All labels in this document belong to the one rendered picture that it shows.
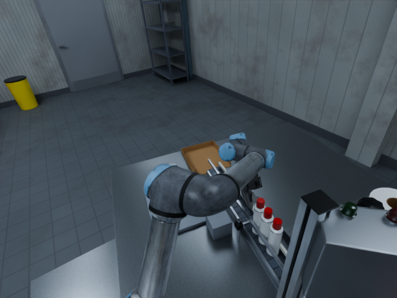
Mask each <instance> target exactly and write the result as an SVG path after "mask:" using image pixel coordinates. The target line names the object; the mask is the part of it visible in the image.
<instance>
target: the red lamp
mask: <svg viewBox="0 0 397 298"><path fill-rule="evenodd" d="M384 217H385V219H386V221H388V222H389V223H390V224H392V225H396V226H397V208H392V209H390V210H389V211H388V212H386V213H385V215H384Z"/></svg>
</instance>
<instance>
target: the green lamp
mask: <svg viewBox="0 0 397 298"><path fill-rule="evenodd" d="M357 210H358V208H357V206H356V205H355V204H354V203H353V202H346V203H344V205H343V206H342V207H341V208H340V214H341V215H342V216H343V217H345V218H347V219H354V218H355V217H356V216H357Z"/></svg>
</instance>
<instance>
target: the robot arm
mask: <svg viewBox="0 0 397 298"><path fill-rule="evenodd" d="M229 138H230V141H229V142H226V143H224V144H223V145H222V146H221V147H220V148H219V157H220V158H221V159H222V160H223V161H232V160H234V161H235V165H234V166H232V167H231V168H230V169H228V170H227V171H226V172H224V173H219V174H217V175H215V176H206V175H203V174H199V173H196V172H193V171H190V170H186V169H183V168H181V167H178V166H176V165H170V164H160V165H159V166H156V168H154V169H153V171H151V172H150V174H149V175H148V177H147V179H146V181H145V184H144V193H145V195H146V197H147V198H149V199H150V201H149V207H148V209H149V211H150V212H151V213H152V219H151V224H150V228H149V234H148V239H147V244H146V248H145V254H144V259H143V263H142V268H141V274H140V278H139V283H138V286H137V287H136V288H134V290H133V291H131V292H130V293H129V294H128V295H127V297H126V298H169V295H168V293H167V292H166V288H167V283H168V278H169V274H170V269H171V263H172V260H173V255H174V250H175V244H176V241H177V235H178V230H179V227H180V222H181V220H182V219H183V218H185V217H186V216H187V215H190V216H195V217H206V216H212V215H215V214H217V213H220V212H222V211H224V210H226V209H228V208H229V207H231V206H232V205H233V204H234V203H235V202H236V201H237V200H238V198H239V196H240V191H241V192H242V196H243V198H244V200H245V202H246V204H247V206H248V208H249V209H251V210H252V209H253V204H254V203H256V201H257V198H259V196H256V195H255V193H254V192H253V191H252V190H255V189H258V188H261V187H262V182H261V177H260V176H258V172H259V171H260V170H261V169H262V168H264V169H271V168H272V166H273V165H274V161H275V153H274V152H273V151H271V150H267V149H263V148H258V147H253V146H249V145H248V143H247V139H246V136H245V133H238V134H233V135H231V136H230V137H229ZM259 180H260V181H259ZM260 182H261V184H260Z"/></svg>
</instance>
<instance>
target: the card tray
mask: <svg viewBox="0 0 397 298"><path fill-rule="evenodd" d="M181 152H182V154H183V156H184V158H185V160H186V162H187V164H188V166H189V167H190V169H191V171H193V172H196V173H199V174H207V170H209V169H212V166H211V165H210V163H209V162H208V159H210V160H211V162H212V163H213V164H214V166H215V167H218V166H219V162H221V164H222V165H223V167H224V168H227V167H230V166H231V161H223V160H222V159H221V158H220V157H219V146H218V145H217V144H216V143H215V142H214V140H212V141H208V142H204V143H201V144H197V145H192V146H189V147H186V148H182V149H181Z"/></svg>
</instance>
